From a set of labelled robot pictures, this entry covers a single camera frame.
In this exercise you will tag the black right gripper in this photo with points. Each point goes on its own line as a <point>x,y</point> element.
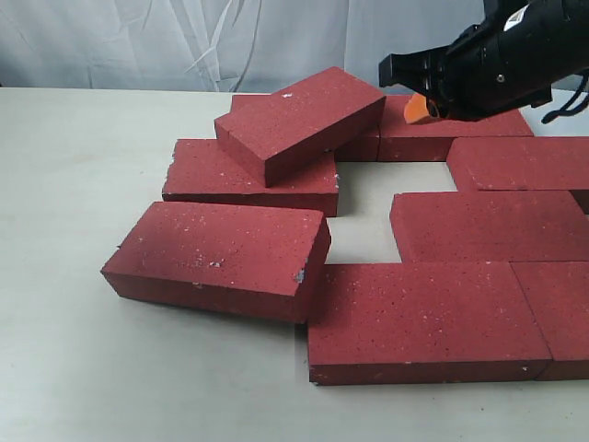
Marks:
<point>467,80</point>

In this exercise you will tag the chipped red brick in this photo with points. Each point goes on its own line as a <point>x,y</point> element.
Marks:
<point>201,173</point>

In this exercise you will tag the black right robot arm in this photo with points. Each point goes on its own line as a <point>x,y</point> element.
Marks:
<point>508,61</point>

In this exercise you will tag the white wrinkled backdrop cloth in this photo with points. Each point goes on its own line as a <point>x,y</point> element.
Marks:
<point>219,46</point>

